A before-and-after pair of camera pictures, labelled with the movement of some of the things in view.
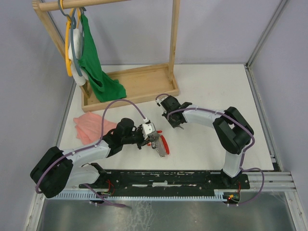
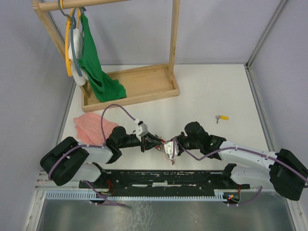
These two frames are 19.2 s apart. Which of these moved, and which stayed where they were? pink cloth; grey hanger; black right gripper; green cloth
Moved: black right gripper
Stayed: green cloth; grey hanger; pink cloth
